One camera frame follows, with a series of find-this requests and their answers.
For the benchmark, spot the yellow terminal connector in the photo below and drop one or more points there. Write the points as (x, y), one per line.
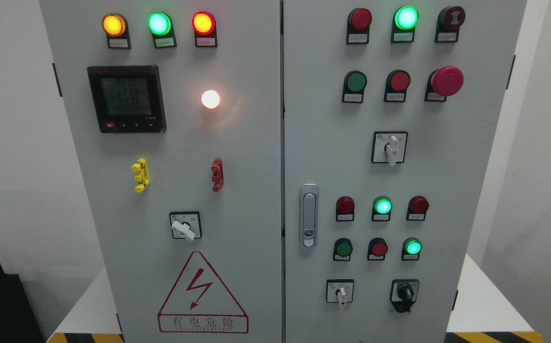
(141, 175)

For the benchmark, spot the grey electrical cabinet right door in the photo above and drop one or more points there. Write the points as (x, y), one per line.
(329, 143)

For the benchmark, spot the white rotary switch left door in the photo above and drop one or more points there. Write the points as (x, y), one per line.
(185, 225)

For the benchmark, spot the red indicator lamp top left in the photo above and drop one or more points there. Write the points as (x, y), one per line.
(204, 29)

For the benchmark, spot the white rotary switch lower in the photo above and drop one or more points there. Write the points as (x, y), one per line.
(340, 292)

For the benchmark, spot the red indicator lamp middle left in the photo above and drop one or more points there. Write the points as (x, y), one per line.
(345, 209)

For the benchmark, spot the red indicator lamp middle right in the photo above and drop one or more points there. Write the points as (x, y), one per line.
(417, 208)

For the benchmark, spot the white platform with hazard stripes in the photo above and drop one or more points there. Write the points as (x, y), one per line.
(481, 314)

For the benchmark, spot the red push button upper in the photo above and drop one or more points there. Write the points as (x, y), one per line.
(396, 86)

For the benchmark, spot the black box with antenna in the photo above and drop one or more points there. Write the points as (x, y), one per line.
(17, 321)

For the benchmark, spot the red electric hazard warning sticker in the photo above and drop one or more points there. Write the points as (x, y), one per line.
(200, 302)

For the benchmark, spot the grey electrical cabinet left door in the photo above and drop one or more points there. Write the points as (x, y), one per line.
(241, 224)

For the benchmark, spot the lit green push button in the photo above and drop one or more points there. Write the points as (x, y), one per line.
(411, 249)

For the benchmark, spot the green indicator lamp top right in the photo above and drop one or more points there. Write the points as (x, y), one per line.
(403, 24)

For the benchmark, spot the grey electrical cabinet door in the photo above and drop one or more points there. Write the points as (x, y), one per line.
(329, 143)
(241, 224)

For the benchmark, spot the green indicator lamp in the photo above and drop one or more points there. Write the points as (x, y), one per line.
(381, 209)
(403, 24)
(161, 28)

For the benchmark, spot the white rotary switch upper right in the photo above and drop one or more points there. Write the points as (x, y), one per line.
(389, 147)

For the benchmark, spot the red indicator lamp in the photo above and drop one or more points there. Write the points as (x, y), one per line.
(358, 26)
(417, 208)
(204, 29)
(345, 209)

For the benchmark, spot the green push button upper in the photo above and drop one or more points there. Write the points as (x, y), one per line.
(354, 85)

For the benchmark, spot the dark red buzzer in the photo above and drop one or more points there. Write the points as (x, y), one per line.
(449, 22)

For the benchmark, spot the white glowing indicator lamp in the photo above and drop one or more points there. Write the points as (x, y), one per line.
(210, 99)

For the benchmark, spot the green indicator lamp top left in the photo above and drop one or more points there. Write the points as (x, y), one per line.
(161, 28)

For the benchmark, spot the black rotary switch lower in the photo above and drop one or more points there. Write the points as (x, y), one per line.
(403, 294)

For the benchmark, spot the red terminal connector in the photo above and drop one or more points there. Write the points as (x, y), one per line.
(217, 174)

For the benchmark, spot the white rotary switch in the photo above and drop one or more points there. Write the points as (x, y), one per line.
(389, 147)
(340, 292)

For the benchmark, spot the black digital power meter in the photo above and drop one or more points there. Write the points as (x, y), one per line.
(128, 98)

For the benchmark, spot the red indicator lamp top right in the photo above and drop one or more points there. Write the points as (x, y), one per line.
(358, 26)

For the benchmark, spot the yellow indicator lamp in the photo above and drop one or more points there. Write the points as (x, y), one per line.
(117, 31)

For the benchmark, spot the silver door handle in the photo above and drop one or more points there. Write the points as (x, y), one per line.
(309, 195)

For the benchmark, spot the red emergency stop button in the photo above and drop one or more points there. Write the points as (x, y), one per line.
(443, 82)

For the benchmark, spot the green indicator lamp middle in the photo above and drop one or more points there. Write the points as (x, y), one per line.
(381, 209)

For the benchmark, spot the red push button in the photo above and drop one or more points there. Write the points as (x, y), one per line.
(377, 249)
(396, 86)

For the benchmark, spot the red push button lower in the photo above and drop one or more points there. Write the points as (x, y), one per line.
(377, 249)

